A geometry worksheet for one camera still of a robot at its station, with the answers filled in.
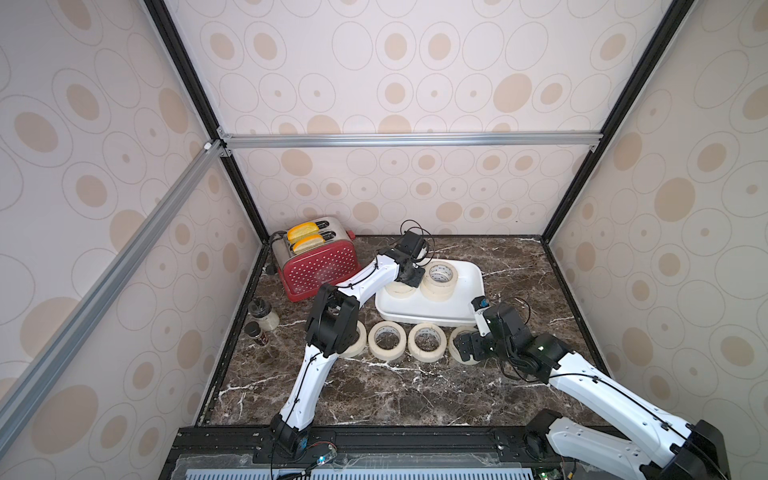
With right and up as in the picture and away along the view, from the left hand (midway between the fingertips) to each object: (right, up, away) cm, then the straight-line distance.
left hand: (422, 275), depth 99 cm
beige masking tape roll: (-20, -21, -10) cm, 30 cm away
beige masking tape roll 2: (+4, -5, 0) cm, 6 cm away
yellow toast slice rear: (-38, +14, -6) cm, 41 cm away
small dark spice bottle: (-49, -15, -15) cm, 53 cm away
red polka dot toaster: (-34, +6, -8) cm, 35 cm away
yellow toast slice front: (-35, +10, -8) cm, 37 cm away
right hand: (+10, -17, -19) cm, 27 cm away
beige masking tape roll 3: (-13, -23, -11) cm, 28 cm away
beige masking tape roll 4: (-1, -23, -12) cm, 26 cm away
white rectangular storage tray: (-1, -12, -1) cm, 12 cm away
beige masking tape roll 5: (-8, -5, +1) cm, 9 cm away
